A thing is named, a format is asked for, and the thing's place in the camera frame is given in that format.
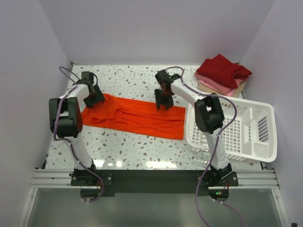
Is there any orange t shirt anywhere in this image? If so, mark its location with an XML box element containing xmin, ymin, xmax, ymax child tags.
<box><xmin>81</xmin><ymin>94</ymin><xmax>186</xmax><ymax>140</ymax></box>

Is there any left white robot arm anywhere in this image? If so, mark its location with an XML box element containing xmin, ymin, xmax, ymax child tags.
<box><xmin>49</xmin><ymin>71</ymin><xmax>105</xmax><ymax>187</ymax></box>

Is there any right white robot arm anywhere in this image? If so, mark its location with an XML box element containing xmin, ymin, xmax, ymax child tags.
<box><xmin>154</xmin><ymin>70</ymin><xmax>232</xmax><ymax>186</ymax></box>

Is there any dark red folded shirt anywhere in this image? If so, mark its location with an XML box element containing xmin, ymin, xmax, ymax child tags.
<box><xmin>196</xmin><ymin>54</ymin><xmax>252</xmax><ymax>89</ymax></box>

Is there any pink folded shirt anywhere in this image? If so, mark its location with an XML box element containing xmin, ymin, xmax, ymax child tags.
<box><xmin>195</xmin><ymin>73</ymin><xmax>246</xmax><ymax>94</ymax></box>

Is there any beige folded shirt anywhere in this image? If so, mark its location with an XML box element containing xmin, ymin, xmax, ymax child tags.
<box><xmin>197</xmin><ymin>82</ymin><xmax>247</xmax><ymax>97</ymax></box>

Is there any white plastic laundry basket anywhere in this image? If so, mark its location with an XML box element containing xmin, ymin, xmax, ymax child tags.
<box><xmin>186</xmin><ymin>96</ymin><xmax>277</xmax><ymax>163</ymax></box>

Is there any aluminium frame rail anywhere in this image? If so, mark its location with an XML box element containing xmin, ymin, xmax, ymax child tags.
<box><xmin>30</xmin><ymin>169</ymin><xmax>279</xmax><ymax>189</ymax></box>

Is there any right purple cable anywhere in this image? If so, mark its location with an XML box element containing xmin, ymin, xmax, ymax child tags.
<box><xmin>164</xmin><ymin>66</ymin><xmax>244</xmax><ymax>227</ymax></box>

